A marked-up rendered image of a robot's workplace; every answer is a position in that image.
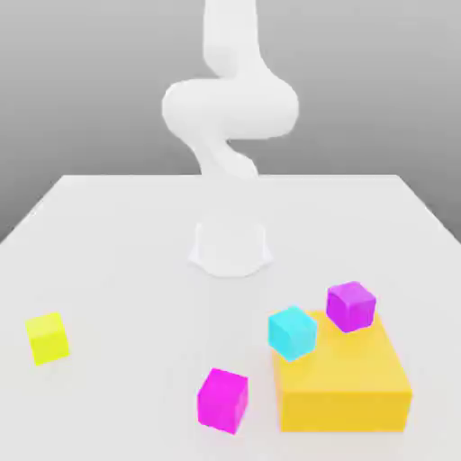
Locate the small yellow cube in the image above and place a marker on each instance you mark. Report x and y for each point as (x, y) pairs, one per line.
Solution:
(48, 338)

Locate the small magenta cube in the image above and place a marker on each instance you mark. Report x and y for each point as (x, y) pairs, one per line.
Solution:
(222, 400)

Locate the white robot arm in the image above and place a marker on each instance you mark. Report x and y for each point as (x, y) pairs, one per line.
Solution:
(230, 108)

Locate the small cyan cube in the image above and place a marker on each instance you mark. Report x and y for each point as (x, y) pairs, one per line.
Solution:
(292, 333)

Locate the large orange box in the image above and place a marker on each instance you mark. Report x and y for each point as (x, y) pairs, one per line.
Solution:
(345, 389)

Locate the small purple cube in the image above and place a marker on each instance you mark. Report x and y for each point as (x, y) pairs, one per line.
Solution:
(351, 307)

